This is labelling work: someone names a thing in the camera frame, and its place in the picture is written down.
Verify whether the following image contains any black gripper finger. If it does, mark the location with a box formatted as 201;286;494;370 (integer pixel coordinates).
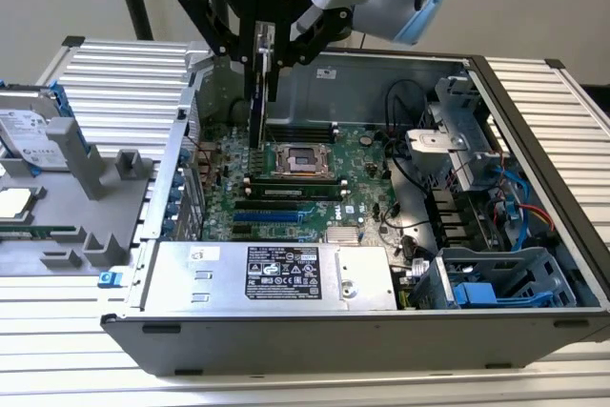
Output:
267;6;355;104
174;0;258;112

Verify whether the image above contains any CPU socket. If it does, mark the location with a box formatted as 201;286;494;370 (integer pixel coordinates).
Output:
270;141;331;178

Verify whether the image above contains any metal socket cover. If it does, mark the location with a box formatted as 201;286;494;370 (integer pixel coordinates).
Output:
271;141;331;178

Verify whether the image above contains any green motherboard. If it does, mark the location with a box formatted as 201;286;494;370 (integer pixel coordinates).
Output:
197;118;406;244

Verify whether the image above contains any RAM stick with white label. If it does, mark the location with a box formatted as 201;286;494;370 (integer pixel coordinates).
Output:
247;186;345;199

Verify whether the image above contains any long black expansion slot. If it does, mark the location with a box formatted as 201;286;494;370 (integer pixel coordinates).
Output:
232;200;300;212

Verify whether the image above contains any blue expansion slot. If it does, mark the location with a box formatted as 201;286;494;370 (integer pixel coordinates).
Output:
232;212;297;226

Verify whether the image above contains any silver chipset heatsink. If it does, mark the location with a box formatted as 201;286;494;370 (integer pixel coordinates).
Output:
325;227;362;245

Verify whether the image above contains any grey parts rack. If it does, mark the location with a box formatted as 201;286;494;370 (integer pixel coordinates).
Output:
0;82;161;279

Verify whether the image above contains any hard disk in blue carrier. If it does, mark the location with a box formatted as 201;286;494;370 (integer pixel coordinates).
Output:
0;82;92;174

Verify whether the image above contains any silver power supply unit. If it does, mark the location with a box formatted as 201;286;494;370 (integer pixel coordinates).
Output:
140;239;399;313

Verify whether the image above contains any silver CPU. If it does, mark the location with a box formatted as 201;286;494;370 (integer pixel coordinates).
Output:
0;186;35;223

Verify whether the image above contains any green RAM stick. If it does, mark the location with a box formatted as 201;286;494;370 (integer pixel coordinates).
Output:
0;223;77;238

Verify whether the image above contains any grey disk bay cage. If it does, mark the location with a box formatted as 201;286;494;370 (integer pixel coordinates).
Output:
410;245;579;312

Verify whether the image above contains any small blue table clamp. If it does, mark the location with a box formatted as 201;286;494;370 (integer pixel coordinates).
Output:
97;270;125;290

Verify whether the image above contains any blue disk bay carrier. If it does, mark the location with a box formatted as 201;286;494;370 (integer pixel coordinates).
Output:
451;281;498;309

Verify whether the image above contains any grey open PC case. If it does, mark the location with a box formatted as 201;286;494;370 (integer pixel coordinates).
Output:
99;42;610;377

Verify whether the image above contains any thin black looped cable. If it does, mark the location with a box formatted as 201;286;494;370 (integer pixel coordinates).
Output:
384;78;417;163

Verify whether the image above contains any silver metal drive bracket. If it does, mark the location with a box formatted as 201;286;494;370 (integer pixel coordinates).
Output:
404;75;509;192

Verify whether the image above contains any blue data wire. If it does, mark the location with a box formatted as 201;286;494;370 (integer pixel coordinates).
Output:
493;163;538;254

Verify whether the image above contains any red data wire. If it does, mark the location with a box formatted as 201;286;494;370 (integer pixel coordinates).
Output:
518;203;557;233

